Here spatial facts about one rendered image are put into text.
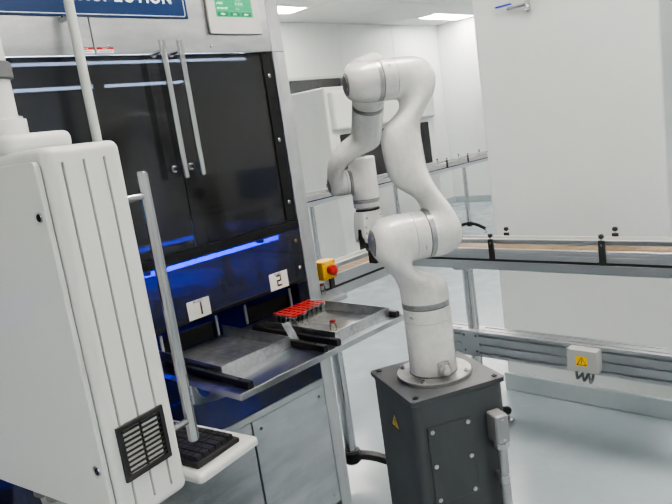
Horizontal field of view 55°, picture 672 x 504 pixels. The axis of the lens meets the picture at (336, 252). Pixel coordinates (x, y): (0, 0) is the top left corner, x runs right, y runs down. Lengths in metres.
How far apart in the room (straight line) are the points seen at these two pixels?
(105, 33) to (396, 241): 1.01
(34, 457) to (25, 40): 1.02
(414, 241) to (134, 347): 0.67
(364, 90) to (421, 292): 0.50
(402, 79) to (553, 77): 1.70
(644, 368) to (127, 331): 1.94
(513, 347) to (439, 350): 1.28
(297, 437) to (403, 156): 1.25
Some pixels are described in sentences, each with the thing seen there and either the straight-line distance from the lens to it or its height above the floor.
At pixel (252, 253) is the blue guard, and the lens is 2.21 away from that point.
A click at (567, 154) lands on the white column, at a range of 3.23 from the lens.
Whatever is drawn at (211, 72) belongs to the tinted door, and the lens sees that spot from 2.18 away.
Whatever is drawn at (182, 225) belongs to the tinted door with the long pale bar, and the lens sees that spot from 2.06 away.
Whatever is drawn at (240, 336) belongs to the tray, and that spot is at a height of 0.89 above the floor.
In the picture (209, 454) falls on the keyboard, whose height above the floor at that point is 0.82.
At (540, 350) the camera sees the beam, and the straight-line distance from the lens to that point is 2.83.
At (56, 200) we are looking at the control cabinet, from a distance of 1.27.
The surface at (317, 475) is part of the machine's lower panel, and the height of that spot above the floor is 0.25.
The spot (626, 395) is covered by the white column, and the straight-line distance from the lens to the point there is 3.43.
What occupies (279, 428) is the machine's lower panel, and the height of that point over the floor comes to 0.50.
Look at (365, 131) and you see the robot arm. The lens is 1.85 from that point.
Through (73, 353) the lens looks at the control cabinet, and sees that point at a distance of 1.32.
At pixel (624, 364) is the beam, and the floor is 0.49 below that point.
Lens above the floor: 1.51
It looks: 11 degrees down
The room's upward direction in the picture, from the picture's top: 8 degrees counter-clockwise
